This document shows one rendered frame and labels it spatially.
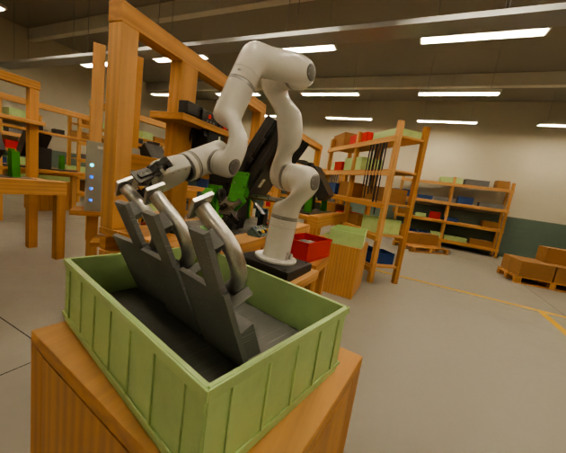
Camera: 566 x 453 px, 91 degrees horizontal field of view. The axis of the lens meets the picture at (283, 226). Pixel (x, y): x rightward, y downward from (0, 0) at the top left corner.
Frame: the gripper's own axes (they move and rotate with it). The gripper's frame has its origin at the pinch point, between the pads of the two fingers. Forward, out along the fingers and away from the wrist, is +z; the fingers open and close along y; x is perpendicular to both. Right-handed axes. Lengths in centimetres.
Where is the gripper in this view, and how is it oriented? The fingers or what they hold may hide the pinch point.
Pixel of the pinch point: (136, 188)
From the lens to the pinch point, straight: 78.9
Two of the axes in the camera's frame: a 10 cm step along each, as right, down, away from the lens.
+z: -5.3, 4.7, -7.0
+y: 5.2, -4.7, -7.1
